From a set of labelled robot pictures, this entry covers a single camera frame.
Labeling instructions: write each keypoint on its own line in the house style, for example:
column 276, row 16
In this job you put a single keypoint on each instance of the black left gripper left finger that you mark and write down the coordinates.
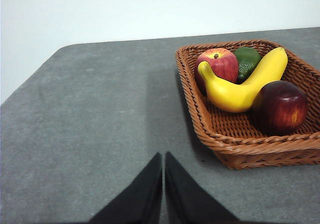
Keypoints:
column 140, row 199

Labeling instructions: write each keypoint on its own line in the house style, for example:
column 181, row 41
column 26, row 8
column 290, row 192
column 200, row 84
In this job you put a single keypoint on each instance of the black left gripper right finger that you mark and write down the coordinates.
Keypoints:
column 190, row 199

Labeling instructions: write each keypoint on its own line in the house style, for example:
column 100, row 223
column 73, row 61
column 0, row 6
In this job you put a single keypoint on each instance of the red apple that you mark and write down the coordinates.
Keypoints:
column 222, row 64

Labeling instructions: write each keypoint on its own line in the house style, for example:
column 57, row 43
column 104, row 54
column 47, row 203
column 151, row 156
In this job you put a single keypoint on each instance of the yellow banana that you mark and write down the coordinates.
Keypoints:
column 232, row 99

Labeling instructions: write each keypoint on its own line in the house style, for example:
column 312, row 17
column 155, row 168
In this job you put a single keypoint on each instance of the green avocado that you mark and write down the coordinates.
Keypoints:
column 247, row 62

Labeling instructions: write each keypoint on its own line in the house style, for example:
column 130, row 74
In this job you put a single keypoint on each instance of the brown wicker basket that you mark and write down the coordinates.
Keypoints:
column 250, row 156

